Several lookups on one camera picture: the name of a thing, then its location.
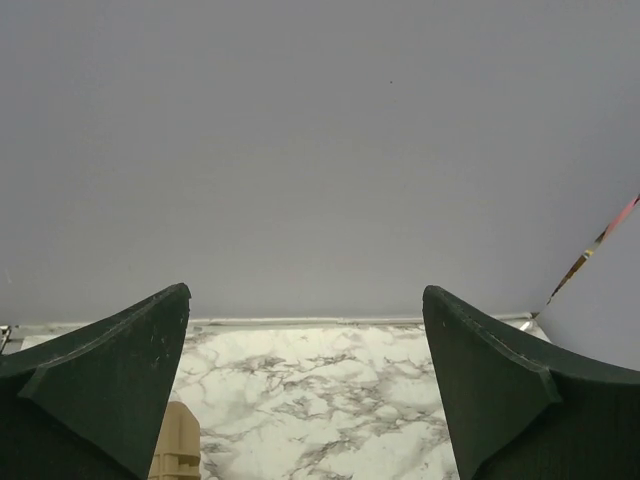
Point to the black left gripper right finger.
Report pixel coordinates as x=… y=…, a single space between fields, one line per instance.
x=518 y=407

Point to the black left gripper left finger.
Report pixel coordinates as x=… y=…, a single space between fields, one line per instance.
x=89 y=404

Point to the tan plastic tool case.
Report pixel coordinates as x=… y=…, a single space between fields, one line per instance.
x=177 y=454

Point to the colourful strip at wall corner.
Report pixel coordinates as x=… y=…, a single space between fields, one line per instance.
x=589 y=252

